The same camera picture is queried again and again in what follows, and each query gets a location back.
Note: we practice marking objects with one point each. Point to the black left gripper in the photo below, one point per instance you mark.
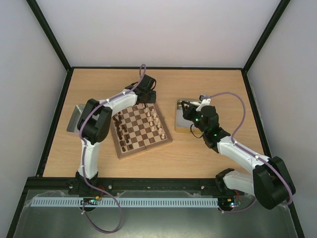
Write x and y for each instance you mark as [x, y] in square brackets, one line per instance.
[153, 100]

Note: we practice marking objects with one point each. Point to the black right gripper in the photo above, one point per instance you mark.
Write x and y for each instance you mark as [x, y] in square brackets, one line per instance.
[191, 112]

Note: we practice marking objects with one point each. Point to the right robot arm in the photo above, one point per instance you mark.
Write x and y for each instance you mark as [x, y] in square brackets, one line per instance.
[267, 179]

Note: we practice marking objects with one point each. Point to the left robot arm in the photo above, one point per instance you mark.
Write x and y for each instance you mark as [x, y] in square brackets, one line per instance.
[94, 125]

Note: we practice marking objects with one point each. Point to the white pieces on board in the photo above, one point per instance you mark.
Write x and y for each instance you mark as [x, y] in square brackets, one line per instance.
[152, 124]

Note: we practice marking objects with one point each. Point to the wooden chess board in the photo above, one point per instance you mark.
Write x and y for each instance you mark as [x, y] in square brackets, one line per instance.
[139, 128]

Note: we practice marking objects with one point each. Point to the dark chess pieces group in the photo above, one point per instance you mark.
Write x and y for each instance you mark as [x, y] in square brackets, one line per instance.
[120, 133]

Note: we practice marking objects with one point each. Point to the gold metal tin tray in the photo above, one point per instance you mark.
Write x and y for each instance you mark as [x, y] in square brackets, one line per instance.
[181, 125]

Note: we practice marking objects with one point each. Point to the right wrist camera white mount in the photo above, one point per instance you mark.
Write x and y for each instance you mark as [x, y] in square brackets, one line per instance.
[204, 100]

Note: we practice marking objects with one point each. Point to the light blue slotted cable duct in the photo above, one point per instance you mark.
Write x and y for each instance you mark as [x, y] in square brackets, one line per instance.
[126, 202]

